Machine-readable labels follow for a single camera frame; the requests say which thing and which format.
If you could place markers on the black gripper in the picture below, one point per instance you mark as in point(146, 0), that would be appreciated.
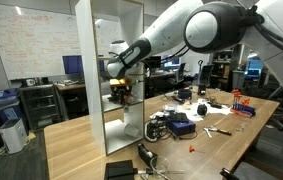
point(121, 92)

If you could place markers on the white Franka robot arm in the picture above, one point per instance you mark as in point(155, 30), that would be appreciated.
point(214, 30)

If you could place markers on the white sheet in shelf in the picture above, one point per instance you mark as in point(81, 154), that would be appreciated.
point(114, 129)

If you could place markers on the tall white shelf unit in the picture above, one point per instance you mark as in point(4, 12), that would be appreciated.
point(87, 66)

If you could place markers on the white paper roll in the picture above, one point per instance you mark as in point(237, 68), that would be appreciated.
point(132, 130)

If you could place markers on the dark black monitor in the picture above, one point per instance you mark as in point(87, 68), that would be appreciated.
point(154, 62)

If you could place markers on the wooden office desk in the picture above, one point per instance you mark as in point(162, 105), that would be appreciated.
point(69, 87)

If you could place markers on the monitor with blue screen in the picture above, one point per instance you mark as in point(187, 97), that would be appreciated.
point(72, 64)

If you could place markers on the dark office chair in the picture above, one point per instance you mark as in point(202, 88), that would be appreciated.
point(180, 73)

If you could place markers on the monitor with bright windows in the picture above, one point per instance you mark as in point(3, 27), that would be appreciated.
point(176, 61)

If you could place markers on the small dark blue case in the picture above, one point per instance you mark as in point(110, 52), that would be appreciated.
point(184, 93)

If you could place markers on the black stapler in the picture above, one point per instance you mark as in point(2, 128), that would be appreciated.
point(146, 154)

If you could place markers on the dark blue box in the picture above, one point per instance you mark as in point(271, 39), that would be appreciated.
point(180, 127)

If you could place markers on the flat black pouch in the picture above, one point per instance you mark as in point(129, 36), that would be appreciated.
point(119, 170)

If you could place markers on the black stand with pole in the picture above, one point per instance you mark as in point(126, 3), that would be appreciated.
point(201, 88)

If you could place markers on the black drawer cart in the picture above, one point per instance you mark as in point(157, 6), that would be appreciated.
point(40, 106)

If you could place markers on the white syringe tool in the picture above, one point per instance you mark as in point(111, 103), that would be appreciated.
point(142, 172)

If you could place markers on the round black speaker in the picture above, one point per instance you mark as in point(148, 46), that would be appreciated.
point(202, 109)

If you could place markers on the clear glass cup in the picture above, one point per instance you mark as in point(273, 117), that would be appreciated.
point(163, 164)

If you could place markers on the small orange plastic piece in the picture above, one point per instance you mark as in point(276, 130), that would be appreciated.
point(191, 148)

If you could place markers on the small black device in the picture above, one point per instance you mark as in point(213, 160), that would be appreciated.
point(215, 105)

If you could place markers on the whiteboard with writing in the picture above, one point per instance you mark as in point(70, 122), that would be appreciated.
point(31, 43)

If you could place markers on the white air purifier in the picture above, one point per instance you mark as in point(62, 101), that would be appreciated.
point(13, 135)

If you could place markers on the blue recycling bin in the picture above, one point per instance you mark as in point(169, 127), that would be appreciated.
point(6, 106)

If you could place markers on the blue hex key holder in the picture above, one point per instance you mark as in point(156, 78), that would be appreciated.
point(242, 109)

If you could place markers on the distant blue lit monitor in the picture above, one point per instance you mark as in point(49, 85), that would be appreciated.
point(254, 68)

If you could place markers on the black chair seat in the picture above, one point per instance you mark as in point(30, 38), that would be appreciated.
point(247, 171)

